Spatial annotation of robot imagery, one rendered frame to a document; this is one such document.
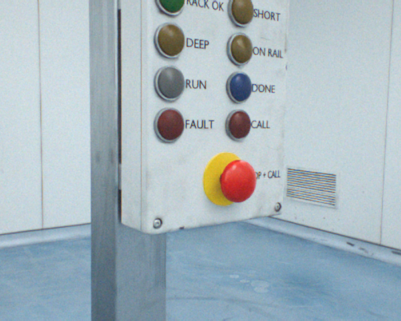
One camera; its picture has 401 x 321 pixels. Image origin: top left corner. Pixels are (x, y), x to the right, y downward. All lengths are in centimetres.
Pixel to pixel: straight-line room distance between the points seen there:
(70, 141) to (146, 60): 378
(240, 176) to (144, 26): 16
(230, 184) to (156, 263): 13
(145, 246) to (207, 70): 19
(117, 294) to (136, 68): 22
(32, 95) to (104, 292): 361
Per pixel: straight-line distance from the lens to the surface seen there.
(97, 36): 51
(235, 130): 47
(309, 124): 426
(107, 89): 49
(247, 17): 48
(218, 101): 46
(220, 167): 46
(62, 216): 424
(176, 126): 42
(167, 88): 42
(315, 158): 422
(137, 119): 44
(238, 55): 47
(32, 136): 409
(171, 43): 43
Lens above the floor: 102
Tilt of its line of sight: 6 degrees down
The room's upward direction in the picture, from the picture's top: 1 degrees clockwise
